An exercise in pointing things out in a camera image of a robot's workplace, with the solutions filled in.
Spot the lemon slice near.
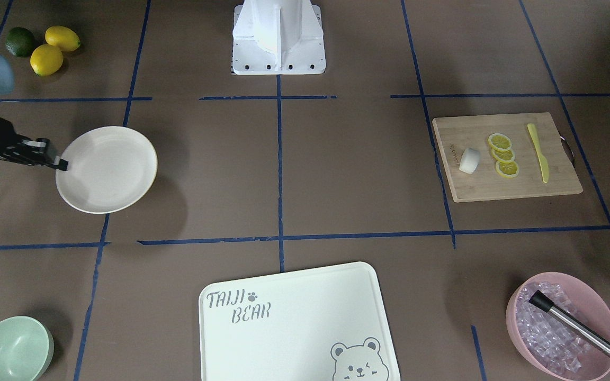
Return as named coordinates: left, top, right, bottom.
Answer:
left=495, top=161, right=520, bottom=179

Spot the bamboo cutting board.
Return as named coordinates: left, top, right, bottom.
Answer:
left=432, top=112, right=583, bottom=202

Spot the metal cutting board handle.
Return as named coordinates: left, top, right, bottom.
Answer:
left=560, top=135, right=576, bottom=168

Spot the pink bowl with ice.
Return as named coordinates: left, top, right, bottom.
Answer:
left=506, top=272, right=610, bottom=380

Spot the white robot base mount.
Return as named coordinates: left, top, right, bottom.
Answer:
left=231, top=1, right=327, bottom=75

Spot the lemon slice far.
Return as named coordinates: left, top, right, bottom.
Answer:
left=487, top=133, right=513, bottom=152

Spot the white bear tray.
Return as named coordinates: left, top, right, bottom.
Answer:
left=199, top=262, right=400, bottom=380

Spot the yellow plastic knife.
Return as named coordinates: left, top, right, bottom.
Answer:
left=527, top=123, right=550, bottom=184

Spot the steel ice scoop handle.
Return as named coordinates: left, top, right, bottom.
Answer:
left=528, top=291, right=610, bottom=357

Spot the yellow lemon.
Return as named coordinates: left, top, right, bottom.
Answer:
left=44, top=25, right=82, bottom=52
left=30, top=44, right=65, bottom=77

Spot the lemon slice middle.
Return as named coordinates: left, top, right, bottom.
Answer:
left=490, top=149, right=516, bottom=164

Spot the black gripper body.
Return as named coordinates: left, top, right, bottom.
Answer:
left=0, top=117, right=55, bottom=167

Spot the lemon slice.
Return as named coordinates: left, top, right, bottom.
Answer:
left=487, top=133, right=513, bottom=152
left=495, top=161, right=520, bottom=179
left=490, top=149, right=516, bottom=164

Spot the cream round plate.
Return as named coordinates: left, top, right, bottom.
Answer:
left=56, top=126, right=159, bottom=214

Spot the yellow lemon upper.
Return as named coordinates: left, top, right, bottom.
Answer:
left=44, top=25, right=82, bottom=52

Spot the white steamed bun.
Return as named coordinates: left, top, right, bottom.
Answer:
left=459, top=148, right=481, bottom=174

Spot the yellow lemon lower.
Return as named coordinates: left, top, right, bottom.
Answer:
left=30, top=44, right=65, bottom=77

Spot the green bowl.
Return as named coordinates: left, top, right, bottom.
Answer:
left=0, top=316, right=54, bottom=380

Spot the green lime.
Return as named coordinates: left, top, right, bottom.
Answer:
left=5, top=27, right=37, bottom=57

